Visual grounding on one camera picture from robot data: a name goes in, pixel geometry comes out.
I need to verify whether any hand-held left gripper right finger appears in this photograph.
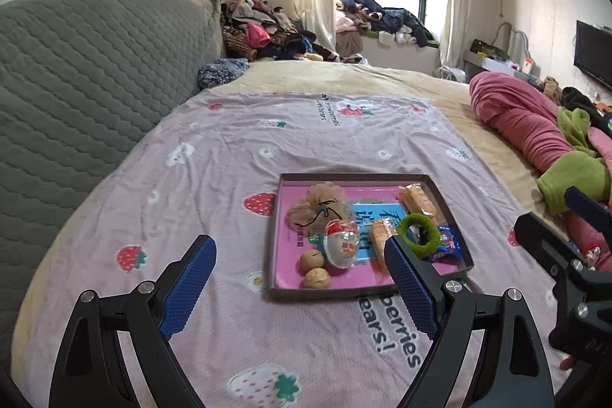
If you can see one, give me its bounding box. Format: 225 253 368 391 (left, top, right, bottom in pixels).
384 235 555 408

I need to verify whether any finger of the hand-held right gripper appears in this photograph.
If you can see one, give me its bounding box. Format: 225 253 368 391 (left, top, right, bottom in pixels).
564 187 612 229
514 212 590 275

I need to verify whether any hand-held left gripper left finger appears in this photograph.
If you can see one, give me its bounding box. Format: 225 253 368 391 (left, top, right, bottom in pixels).
49 234 217 408

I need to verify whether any blue cookie packet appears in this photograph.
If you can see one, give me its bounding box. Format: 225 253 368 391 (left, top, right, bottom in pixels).
423 224 461 264

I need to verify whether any clear packet of crackers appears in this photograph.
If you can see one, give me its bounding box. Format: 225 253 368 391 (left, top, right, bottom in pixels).
399 183 438 220
370 219 397 275

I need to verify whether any green fuzzy hair scrunchie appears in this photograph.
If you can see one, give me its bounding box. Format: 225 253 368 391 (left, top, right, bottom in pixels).
397 213 441 257

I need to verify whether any egg-shaped toy capsule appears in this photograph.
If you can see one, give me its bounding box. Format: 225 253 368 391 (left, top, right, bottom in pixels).
324 219 361 269

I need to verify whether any pink shallow box tray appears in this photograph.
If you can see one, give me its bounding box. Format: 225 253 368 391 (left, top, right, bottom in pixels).
264 172 475 304

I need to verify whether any walnut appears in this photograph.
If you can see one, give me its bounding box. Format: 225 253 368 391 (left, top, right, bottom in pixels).
304 268 332 290
299 250 326 276

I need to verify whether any beige mesh drawstring pouch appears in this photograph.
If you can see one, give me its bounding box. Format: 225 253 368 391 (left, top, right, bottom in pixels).
286 182 352 229

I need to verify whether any green fleece blanket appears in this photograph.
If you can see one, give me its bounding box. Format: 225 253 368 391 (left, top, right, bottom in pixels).
536 107 612 215

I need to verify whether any red white candy wrapper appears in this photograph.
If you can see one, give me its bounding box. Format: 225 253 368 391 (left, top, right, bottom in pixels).
576 241 604 272

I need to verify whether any black garment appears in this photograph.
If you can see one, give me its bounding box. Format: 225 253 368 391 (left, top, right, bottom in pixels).
562 86 608 117

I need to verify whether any pink quilt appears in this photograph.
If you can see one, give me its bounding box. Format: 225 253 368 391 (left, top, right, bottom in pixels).
469 72 612 275

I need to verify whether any black flat television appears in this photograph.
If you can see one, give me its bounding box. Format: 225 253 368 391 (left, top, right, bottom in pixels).
574 20 612 91

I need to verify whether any white desk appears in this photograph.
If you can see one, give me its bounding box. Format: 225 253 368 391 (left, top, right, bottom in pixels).
463 49 541 76

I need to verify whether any black bag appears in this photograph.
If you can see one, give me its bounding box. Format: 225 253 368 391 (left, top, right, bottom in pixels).
470 38 508 57

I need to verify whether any dark blue floral cloth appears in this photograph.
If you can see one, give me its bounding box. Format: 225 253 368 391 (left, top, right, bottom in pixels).
197 58 249 89

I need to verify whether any beige bed sheet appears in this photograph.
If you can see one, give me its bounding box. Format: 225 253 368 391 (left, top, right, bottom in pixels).
14 60 570 390

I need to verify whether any beige window seat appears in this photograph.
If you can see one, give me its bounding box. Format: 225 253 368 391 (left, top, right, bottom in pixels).
337 33 443 72

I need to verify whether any grey quilted headboard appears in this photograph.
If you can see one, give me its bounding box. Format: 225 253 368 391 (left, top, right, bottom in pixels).
0 0 225 371

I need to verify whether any pile of mixed clothes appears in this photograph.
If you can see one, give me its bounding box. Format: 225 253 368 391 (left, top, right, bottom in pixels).
221 0 338 63

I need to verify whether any pile of dark clothes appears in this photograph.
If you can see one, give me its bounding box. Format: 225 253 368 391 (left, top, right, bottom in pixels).
335 0 433 48

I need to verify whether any white metal frame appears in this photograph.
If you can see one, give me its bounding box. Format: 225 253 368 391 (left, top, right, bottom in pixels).
496 22 531 61

